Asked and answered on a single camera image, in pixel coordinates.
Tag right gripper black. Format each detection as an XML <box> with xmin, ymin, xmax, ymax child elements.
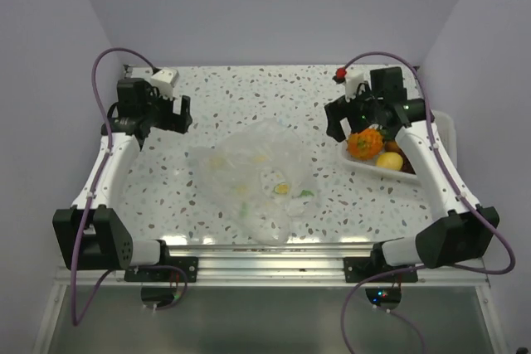
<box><xmin>324</xmin><ymin>82</ymin><xmax>382</xmax><ymax>143</ymax></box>

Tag orange fake pineapple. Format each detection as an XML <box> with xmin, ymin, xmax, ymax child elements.
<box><xmin>347</xmin><ymin>128</ymin><xmax>388</xmax><ymax>161</ymax></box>

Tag brown fake kiwi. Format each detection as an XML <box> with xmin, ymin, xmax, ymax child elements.
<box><xmin>384</xmin><ymin>141</ymin><xmax>402</xmax><ymax>153</ymax></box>

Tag clear printed plastic bag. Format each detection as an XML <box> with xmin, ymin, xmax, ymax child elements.
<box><xmin>188</xmin><ymin>119</ymin><xmax>319</xmax><ymax>245</ymax></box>

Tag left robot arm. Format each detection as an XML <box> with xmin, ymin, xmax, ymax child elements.
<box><xmin>52</xmin><ymin>78</ymin><xmax>192</xmax><ymax>282</ymax></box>

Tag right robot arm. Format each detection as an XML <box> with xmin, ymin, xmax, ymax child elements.
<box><xmin>324</xmin><ymin>67</ymin><xmax>499</xmax><ymax>282</ymax></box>

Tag yellow fake pear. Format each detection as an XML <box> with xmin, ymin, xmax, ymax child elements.
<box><xmin>376</xmin><ymin>152</ymin><xmax>404</xmax><ymax>172</ymax></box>

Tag red fake grapes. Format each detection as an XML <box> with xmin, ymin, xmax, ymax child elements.
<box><xmin>401</xmin><ymin>154</ymin><xmax>416</xmax><ymax>174</ymax></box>

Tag white plastic basket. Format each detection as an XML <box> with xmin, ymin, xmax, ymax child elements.
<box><xmin>338</xmin><ymin>110</ymin><xmax>457</xmax><ymax>185</ymax></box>

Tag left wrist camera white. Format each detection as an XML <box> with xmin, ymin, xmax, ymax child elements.
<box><xmin>149</xmin><ymin>68</ymin><xmax>179</xmax><ymax>99</ymax></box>

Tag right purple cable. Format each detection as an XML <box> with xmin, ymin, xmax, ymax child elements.
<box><xmin>340</xmin><ymin>51</ymin><xmax>517</xmax><ymax>354</ymax></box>

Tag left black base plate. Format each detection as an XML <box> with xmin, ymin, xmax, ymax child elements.
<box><xmin>124</xmin><ymin>256</ymin><xmax>199</xmax><ymax>284</ymax></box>

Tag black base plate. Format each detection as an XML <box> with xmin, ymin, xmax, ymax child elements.
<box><xmin>124</xmin><ymin>256</ymin><xmax>199</xmax><ymax>284</ymax></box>
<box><xmin>343</xmin><ymin>257</ymin><xmax>419</xmax><ymax>284</ymax></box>

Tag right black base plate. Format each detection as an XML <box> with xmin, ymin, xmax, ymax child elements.
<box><xmin>343</xmin><ymin>257</ymin><xmax>419</xmax><ymax>284</ymax></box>

